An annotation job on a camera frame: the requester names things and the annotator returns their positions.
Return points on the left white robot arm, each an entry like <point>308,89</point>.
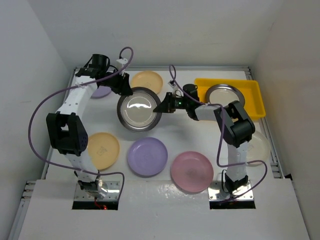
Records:
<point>67,133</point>

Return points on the steel rimmed plate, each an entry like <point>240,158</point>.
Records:
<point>136,112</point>
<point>224,94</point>

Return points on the cream white plate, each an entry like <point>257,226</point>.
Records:
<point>258,148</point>

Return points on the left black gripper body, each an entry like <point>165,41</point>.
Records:
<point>114,82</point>

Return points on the purple plastic plate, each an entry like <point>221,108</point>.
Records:
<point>147,157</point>

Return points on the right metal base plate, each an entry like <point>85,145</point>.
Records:
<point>218,192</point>

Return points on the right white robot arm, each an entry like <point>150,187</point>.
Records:
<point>234,123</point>

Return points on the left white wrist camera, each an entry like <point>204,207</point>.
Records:
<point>121,62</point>

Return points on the yellow plastic plate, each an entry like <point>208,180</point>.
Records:
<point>148,79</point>

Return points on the metal base plate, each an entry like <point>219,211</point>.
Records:
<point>109,192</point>
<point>218,192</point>

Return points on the yellow plastic bin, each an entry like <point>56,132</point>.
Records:
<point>250,89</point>

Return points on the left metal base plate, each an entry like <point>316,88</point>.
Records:
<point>109,192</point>

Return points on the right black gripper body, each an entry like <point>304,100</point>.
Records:
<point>180,102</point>

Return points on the pink plastic plate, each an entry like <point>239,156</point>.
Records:
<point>192,172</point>

